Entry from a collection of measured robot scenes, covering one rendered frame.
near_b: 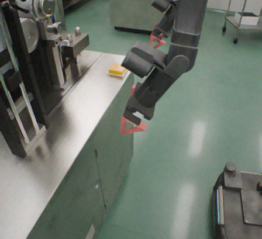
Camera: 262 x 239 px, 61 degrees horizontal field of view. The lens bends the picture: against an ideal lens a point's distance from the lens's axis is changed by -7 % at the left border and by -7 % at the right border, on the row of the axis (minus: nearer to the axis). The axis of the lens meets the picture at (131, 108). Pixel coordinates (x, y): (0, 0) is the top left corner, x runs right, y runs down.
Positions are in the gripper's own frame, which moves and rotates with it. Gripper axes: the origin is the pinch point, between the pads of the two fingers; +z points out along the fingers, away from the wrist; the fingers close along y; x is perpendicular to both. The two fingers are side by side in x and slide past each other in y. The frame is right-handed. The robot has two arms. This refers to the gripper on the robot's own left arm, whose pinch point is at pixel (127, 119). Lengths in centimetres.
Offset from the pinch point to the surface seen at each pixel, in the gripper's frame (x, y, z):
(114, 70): -8.0, -44.0, 18.8
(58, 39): -33.7, -29.9, 9.7
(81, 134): -8.0, -4.4, 21.5
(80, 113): -11.6, -14.8, 23.5
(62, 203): -2.8, 15.2, 35.3
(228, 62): 123, -246, 51
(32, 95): -28.4, -4.0, 15.6
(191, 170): 82, -63, 74
